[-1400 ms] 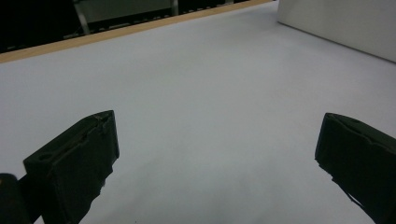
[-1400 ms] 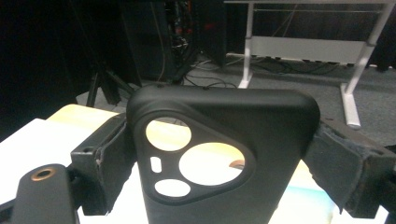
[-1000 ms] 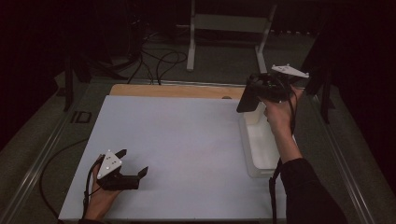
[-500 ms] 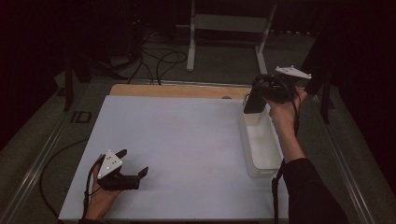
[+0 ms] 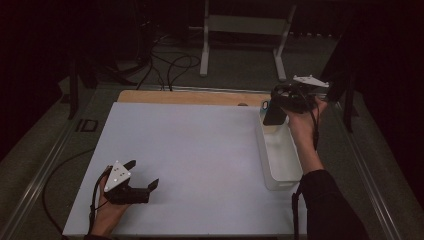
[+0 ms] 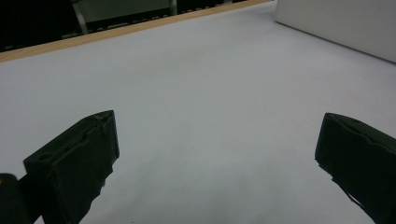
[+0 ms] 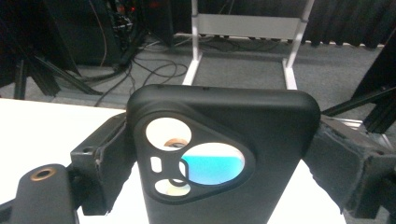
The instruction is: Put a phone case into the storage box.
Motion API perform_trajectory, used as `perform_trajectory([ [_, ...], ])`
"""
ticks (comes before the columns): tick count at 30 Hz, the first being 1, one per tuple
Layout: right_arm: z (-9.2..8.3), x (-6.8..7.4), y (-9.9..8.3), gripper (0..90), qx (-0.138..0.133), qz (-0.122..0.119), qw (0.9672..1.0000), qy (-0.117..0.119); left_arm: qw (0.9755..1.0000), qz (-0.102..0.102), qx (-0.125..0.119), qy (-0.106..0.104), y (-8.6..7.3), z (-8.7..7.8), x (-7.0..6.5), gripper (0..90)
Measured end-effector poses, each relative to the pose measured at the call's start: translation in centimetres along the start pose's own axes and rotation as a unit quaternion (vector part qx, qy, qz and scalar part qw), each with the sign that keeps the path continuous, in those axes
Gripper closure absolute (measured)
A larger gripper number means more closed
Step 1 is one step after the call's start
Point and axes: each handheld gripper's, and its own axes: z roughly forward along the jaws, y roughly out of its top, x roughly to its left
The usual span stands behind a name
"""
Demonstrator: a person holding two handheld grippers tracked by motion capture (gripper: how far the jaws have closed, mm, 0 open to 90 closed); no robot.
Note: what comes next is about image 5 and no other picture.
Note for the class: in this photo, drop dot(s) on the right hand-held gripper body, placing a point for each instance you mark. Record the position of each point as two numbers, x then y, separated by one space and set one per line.
300 98

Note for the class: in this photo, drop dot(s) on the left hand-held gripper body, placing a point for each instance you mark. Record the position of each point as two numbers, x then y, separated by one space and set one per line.
128 196

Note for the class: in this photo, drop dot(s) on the white plastic bin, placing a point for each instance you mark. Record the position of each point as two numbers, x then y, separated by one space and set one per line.
281 160

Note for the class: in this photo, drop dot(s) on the person's left hand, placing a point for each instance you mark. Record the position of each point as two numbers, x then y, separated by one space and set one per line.
110 216

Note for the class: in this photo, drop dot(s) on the person's right hand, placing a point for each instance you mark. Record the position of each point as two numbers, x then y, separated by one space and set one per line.
305 126

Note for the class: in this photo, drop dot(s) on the black stand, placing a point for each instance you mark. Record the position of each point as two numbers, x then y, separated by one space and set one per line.
73 90
348 103

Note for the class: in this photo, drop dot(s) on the white table mat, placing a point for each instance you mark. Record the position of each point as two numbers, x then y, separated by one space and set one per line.
206 200

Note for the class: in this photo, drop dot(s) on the white metal stand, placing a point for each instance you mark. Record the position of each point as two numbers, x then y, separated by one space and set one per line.
246 25

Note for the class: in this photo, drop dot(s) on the black rectangular floor frame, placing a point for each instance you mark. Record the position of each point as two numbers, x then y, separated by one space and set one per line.
80 125

